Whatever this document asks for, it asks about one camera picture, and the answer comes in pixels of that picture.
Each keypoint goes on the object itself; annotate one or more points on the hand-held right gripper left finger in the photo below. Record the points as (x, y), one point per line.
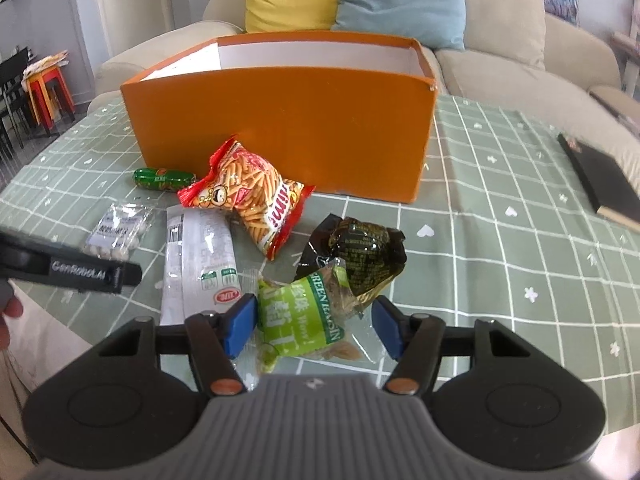
(240, 322)

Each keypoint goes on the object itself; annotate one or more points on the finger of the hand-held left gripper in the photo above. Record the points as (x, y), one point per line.
(75, 267)

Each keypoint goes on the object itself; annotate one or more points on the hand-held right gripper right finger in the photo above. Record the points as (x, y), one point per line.
(387, 327)

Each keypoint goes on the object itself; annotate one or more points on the green raisin packet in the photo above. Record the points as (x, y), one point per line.
(295, 320)

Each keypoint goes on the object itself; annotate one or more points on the orange cardboard box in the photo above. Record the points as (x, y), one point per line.
(300, 125)

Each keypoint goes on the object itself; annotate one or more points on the person's left hand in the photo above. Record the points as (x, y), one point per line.
(11, 305)

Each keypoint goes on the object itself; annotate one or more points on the clear packet of white candies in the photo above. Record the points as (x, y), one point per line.
(117, 232)

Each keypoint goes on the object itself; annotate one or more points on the dark green shiny packet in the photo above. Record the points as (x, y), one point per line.
(365, 250)

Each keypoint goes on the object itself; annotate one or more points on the long white packet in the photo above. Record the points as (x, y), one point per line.
(200, 250)

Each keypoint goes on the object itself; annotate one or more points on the green checked tablecloth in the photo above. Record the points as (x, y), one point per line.
(500, 285)

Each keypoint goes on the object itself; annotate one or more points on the red stick snack bag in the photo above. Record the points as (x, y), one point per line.
(250, 195)

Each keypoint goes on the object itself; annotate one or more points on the red plastic stool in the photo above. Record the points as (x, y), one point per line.
(47, 95)

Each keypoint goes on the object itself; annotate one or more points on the black chair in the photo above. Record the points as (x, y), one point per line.
(12, 100)

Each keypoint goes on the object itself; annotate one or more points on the pile of papers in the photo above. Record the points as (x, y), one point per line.
(47, 62)

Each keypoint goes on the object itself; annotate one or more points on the black notebook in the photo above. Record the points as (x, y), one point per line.
(605, 180)

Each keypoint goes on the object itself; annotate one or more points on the beige sofa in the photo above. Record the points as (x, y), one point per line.
(500, 75)

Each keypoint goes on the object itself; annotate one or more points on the light blue pillow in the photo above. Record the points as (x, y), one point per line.
(400, 0)

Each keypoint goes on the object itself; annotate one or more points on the beige pillow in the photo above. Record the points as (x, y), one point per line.
(505, 15)

